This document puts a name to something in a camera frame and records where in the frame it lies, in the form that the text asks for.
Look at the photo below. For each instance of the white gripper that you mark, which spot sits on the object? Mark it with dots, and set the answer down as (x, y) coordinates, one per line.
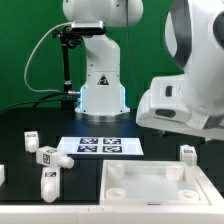
(161, 107)

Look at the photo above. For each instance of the white square tabletop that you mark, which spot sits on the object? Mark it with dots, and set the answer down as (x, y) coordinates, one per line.
(142, 183)

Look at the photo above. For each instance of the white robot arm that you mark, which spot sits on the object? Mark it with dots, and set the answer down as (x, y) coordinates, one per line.
(184, 66)

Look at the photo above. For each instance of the white sheet with tags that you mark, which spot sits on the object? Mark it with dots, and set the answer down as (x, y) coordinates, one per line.
(100, 146)

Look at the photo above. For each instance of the white L-shaped obstacle fence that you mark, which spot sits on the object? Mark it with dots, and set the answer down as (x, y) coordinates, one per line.
(213, 213)

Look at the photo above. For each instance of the silver camera on stand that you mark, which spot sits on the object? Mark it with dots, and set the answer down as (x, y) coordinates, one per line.
(87, 27)

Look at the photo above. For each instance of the black camera stand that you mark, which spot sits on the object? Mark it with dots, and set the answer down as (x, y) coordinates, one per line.
(70, 38)

